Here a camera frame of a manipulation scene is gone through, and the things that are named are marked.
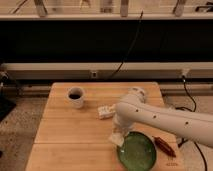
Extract white rectangular sponge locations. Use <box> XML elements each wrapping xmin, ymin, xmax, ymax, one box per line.
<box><xmin>109</xmin><ymin>133</ymin><xmax>124</xmax><ymax>147</ymax></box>

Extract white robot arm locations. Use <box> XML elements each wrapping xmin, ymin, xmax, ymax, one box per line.
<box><xmin>114</xmin><ymin>87</ymin><xmax>213</xmax><ymax>148</ymax></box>

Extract green ceramic bowl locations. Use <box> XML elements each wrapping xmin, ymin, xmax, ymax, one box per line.
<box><xmin>117</xmin><ymin>131</ymin><xmax>157</xmax><ymax>171</ymax></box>

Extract white plastic bottle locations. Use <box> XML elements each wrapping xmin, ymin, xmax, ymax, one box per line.
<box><xmin>98</xmin><ymin>105</ymin><xmax>115</xmax><ymax>119</ymax></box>

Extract red chili pepper toy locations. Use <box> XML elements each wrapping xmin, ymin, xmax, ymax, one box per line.
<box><xmin>154</xmin><ymin>137</ymin><xmax>176</xmax><ymax>157</ymax></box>

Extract wooden table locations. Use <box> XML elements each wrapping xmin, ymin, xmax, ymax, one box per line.
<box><xmin>25</xmin><ymin>82</ymin><xmax>186</xmax><ymax>171</ymax></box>

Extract white wall outlet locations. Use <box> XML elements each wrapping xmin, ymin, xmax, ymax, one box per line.
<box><xmin>91</xmin><ymin>71</ymin><xmax>98</xmax><ymax>79</ymax></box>

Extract black floor cables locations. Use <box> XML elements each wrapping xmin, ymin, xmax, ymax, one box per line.
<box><xmin>168</xmin><ymin>76</ymin><xmax>208</xmax><ymax>171</ymax></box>

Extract black hanging cable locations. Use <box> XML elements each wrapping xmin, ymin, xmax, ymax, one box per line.
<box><xmin>105</xmin><ymin>10</ymin><xmax>145</xmax><ymax>80</ymax></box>

